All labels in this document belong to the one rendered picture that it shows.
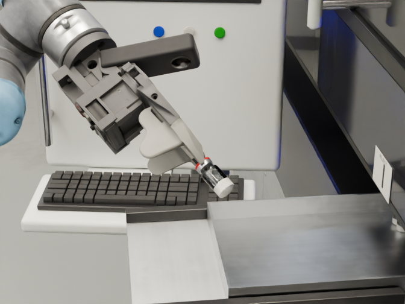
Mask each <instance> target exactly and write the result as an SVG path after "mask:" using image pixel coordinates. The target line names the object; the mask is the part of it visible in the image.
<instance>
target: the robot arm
mask: <svg viewBox="0 0 405 304"><path fill-rule="evenodd" d="M0 2H1V5H2V7H3V8H2V10H1V11H0V146H2V145H5V144H7V143H8V142H10V141H11V140H12V139H13V138H14V137H15V136H16V135H17V134H18V132H19V130H20V128H21V125H22V121H23V118H24V116H25V111H26V101H25V82H26V76H27V75H28V73H29V72H30V71H31V70H32V68H33V67H34V66H35V65H36V63H37V62H38V61H39V60H40V59H41V57H42V56H43V55H44V53H45V54H46V55H47V56H48V57H49V58H50V59H51V60H52V62H53V63H54V64H55V65H56V67H58V70H56V71H55V72H54V73H53V74H51V75H52V76H53V78H54V80H55V81H56V82H57V84H58V86H59V88H60V89H61V90H62V91H63V93H64V94H65V95H66V96H67V97H68V98H69V99H70V101H71V102H72V103H73V104H74V106H75V107H76V109H77V110H78V111H79V113H80V114H81V115H82V116H83V117H84V118H86V119H87V121H88V122H89V124H90V129H91V130H92V131H95V133H96V134H97V135H99V137H100V138H101V139H102V140H103V141H104V142H105V143H106V144H107V146H108V147H109V148H110V149H111V150H112V152H114V154H115V155H116V154H118V152H120V151H121V150H123V149H124V148H125V147H126V146H127V145H129V144H130V142H131V141H132V140H133V139H134V138H136V137H137V136H138V135H140V131H142V130H143V129H145V131H146V135H145V137H144V139H143V141H142V143H141V145H140V147H139V151H140V153H141V155H142V156H143V157H145V158H147V159H149V161H148V169H149V170H150V172H151V173H153V174H155V175H161V174H163V173H165V172H167V171H170V170H172V169H174V168H176V167H178V166H180V165H182V164H185V163H188V162H191V163H192V164H193V165H195V166H196V165H197V163H199V164H200V165H201V166H202V165H203V164H205V159H204V158H205V157H206V155H205V154H204V152H203V147H202V145H201V144H200V142H199V141H198V140H197V138H196V137H195V135H194V134H193V133H192V132H191V130H190V129H189V127H188V126H187V125H186V124H185V123H184V121H183V120H182V119H181V118H180V116H179V114H178V113H177V112H176V111H175V110H174V108H173V107H172V106H171V105H170V104H169V103H168V101H167V100H166V99H165V97H164V96H163V95H162V94H161V93H160V92H159V91H158V90H157V88H156V87H155V86H154V84H153V82H152V81H151V80H150V79H149V77H155V76H159V75H165V74H171V73H174V72H180V71H186V70H190V69H196V68H198V67H199V66H200V58H199V52H198V48H197V46H196V43H195V39H194V37H193V35H192V34H190V33H186V34H180V35H176V36H171V37H165V38H161V39H156V40H150V41H146V42H140V43H135V44H131V45H125V46H120V47H117V45H116V43H115V41H114V40H113V39H112V38H111V37H110V36H109V34H108V32H107V30H106V29H105V28H104V27H103V26H102V25H101V24H100V23H99V22H98V21H97V20H96V19H95V18H94V17H93V15H92V14H91V13H90V12H89V11H87V9H86V8H85V7H84V6H83V5H82V3H81V2H80V1H79V0H0Z"/></svg>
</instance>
